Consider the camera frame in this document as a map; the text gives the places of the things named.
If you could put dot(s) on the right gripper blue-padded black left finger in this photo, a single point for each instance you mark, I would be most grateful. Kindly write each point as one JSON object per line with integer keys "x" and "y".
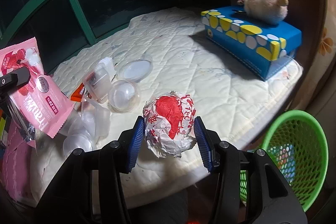
{"x": 87, "y": 188}

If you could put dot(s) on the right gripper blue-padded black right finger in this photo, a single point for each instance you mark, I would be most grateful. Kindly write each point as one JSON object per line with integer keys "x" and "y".
{"x": 270, "y": 199}

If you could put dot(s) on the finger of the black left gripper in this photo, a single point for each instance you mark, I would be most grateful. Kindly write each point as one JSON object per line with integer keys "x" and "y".
{"x": 14, "y": 80}

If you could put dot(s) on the pink strawberry snack bag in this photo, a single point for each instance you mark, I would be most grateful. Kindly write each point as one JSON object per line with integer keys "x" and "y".
{"x": 40, "y": 101}

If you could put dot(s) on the orange snack wrapper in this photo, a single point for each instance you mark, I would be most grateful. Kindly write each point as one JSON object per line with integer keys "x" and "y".
{"x": 77, "y": 95}

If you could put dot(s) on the clear plastic cup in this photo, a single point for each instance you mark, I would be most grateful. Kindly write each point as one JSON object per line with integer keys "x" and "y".
{"x": 96, "y": 118}

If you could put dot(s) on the clear square plastic box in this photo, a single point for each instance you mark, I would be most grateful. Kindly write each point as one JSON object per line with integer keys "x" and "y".
{"x": 97, "y": 82}

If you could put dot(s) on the red white paper ball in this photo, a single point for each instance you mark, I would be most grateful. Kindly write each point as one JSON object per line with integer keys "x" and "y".
{"x": 169, "y": 121}

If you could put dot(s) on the clear round capsule half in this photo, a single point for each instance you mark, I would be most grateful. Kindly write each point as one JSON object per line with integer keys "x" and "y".
{"x": 124, "y": 96}

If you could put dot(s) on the clear round lid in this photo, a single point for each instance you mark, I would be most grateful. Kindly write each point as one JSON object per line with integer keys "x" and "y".
{"x": 136, "y": 70}

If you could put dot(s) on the green plastic mesh basket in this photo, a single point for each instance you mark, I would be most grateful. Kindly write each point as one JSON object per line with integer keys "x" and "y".
{"x": 298, "y": 146}

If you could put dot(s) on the blue yellow dotted tissue box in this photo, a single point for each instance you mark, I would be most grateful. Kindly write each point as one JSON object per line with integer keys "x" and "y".
{"x": 263, "y": 48}

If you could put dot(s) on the cream quilted mat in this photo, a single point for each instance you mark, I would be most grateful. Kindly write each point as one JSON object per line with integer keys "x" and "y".
{"x": 230, "y": 99}

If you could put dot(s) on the floral beige curtain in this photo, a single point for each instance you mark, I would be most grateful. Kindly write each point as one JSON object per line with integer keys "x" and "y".
{"x": 323, "y": 62}

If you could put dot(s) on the beige plush toy animal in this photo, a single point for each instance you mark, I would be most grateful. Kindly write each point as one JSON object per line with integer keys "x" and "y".
{"x": 269, "y": 11}

